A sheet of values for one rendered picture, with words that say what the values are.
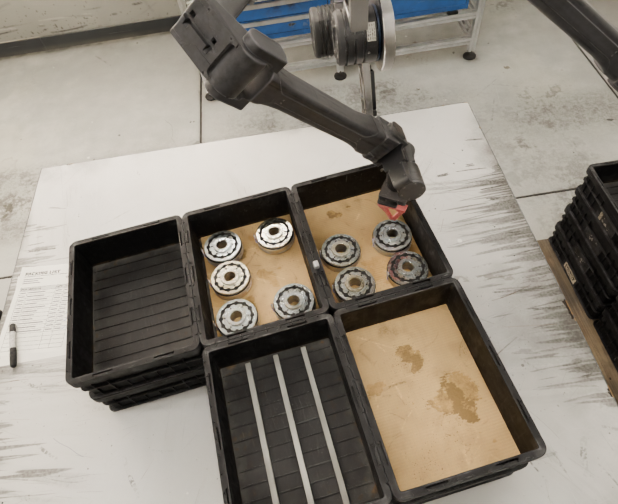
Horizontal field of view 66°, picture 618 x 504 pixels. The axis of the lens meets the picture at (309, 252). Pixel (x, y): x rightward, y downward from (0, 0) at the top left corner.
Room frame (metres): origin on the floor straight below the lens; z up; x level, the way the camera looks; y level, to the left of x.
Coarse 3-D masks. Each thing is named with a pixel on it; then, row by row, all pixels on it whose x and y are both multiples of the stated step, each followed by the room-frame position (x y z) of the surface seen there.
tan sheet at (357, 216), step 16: (320, 208) 0.87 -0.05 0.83; (336, 208) 0.86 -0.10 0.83; (352, 208) 0.85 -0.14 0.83; (368, 208) 0.84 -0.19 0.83; (320, 224) 0.81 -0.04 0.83; (336, 224) 0.80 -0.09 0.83; (352, 224) 0.79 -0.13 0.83; (368, 224) 0.78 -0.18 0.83; (320, 240) 0.75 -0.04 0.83; (368, 240) 0.73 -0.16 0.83; (368, 256) 0.68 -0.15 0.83; (384, 256) 0.67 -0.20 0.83; (336, 272) 0.65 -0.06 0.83; (384, 272) 0.62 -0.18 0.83; (384, 288) 0.58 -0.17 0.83
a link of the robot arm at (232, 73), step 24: (216, 0) 0.67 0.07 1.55; (240, 0) 0.77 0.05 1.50; (192, 24) 0.65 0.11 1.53; (216, 24) 0.63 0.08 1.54; (240, 24) 0.66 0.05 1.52; (192, 48) 0.63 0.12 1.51; (216, 48) 0.62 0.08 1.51; (240, 48) 0.60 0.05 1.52; (216, 72) 0.61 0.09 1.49; (240, 72) 0.59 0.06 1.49
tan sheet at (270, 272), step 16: (256, 224) 0.84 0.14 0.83; (256, 240) 0.79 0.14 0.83; (256, 256) 0.74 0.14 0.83; (272, 256) 0.73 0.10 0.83; (288, 256) 0.72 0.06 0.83; (208, 272) 0.71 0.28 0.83; (256, 272) 0.68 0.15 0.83; (272, 272) 0.68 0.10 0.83; (288, 272) 0.67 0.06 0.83; (304, 272) 0.66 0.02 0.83; (256, 288) 0.64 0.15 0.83; (272, 288) 0.63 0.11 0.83; (256, 304) 0.59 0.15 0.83; (272, 304) 0.58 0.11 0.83; (272, 320) 0.54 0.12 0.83
